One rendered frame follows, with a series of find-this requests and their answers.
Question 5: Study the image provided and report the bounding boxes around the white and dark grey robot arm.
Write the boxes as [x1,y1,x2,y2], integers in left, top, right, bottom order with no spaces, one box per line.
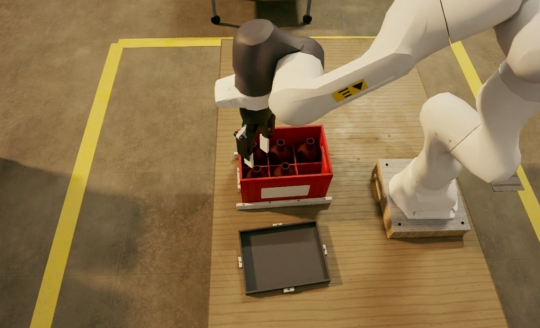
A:
[214,0,540,219]

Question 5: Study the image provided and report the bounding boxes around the red divided crate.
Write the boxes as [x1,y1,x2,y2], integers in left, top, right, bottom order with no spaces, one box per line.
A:
[239,124,333,203]

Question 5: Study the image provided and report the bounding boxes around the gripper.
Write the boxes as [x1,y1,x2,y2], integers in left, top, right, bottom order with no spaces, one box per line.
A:
[234,107,275,168]

